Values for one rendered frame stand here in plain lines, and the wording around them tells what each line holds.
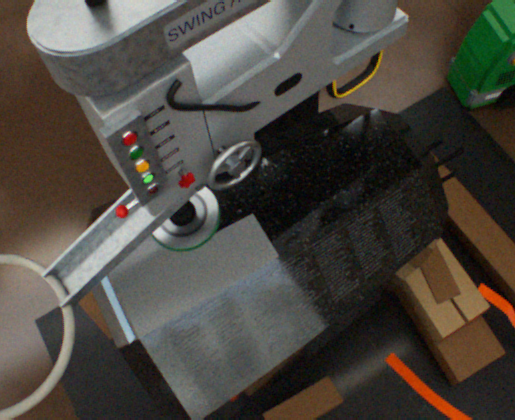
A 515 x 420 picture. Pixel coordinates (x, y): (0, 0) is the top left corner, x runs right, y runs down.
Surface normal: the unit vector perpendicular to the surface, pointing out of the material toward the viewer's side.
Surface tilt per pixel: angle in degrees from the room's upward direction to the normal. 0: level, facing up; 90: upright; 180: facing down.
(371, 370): 0
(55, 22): 0
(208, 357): 45
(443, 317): 0
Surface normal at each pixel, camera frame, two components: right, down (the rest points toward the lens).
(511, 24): -0.59, -0.21
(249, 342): 0.32, 0.22
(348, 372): -0.07, -0.44
